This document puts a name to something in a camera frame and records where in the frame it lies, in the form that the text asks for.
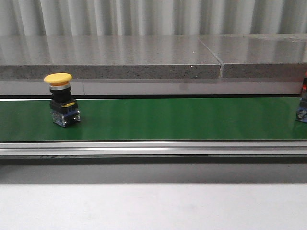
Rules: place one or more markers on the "red mushroom push button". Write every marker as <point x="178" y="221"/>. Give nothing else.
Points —
<point x="301" y="113"/>

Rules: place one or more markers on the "yellow mushroom push button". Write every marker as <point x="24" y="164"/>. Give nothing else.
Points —
<point x="64" y="108"/>

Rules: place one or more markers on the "white panel under slabs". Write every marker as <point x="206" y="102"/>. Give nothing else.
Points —
<point x="186" y="87"/>

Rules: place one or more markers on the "green conveyor belt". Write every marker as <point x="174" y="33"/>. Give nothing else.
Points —
<point x="157" y="119"/>

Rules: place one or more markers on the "grey stone slab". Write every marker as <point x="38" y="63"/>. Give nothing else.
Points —
<point x="106" y="57"/>
<point x="259" y="57"/>

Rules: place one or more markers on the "grey stone slab left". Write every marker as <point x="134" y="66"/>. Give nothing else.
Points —
<point x="106" y="57"/>

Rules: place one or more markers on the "aluminium conveyor side rail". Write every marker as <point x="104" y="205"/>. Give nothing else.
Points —
<point x="153" y="152"/>

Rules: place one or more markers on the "white corrugated curtain backdrop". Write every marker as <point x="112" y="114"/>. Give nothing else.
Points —
<point x="152" y="17"/>

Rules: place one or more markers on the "grey stone slab right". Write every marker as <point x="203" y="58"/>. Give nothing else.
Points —
<point x="259" y="57"/>

